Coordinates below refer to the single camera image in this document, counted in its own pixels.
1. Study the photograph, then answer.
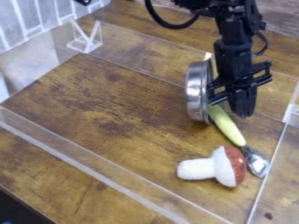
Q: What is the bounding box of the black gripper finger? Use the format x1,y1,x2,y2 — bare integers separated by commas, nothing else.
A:
228,86,258,118

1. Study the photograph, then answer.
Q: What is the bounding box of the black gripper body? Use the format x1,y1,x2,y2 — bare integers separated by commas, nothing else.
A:
208,40,272,105

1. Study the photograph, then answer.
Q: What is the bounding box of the small steel pot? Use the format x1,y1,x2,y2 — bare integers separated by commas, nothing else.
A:
184,59,212,123

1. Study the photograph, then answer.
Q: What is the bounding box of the green handled metal spoon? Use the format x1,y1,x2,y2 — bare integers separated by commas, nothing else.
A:
208,105,270,179

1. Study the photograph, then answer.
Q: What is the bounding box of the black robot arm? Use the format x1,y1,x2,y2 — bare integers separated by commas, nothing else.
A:
172,0,272,122

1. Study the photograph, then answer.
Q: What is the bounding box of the plush red white mushroom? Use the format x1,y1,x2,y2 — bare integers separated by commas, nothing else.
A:
176,145,247,187

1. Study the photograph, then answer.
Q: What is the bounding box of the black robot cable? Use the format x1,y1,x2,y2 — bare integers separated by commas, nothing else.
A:
144,0,270,58

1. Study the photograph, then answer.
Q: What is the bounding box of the clear acrylic triangular bracket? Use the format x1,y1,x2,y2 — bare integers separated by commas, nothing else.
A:
67,19,103,53

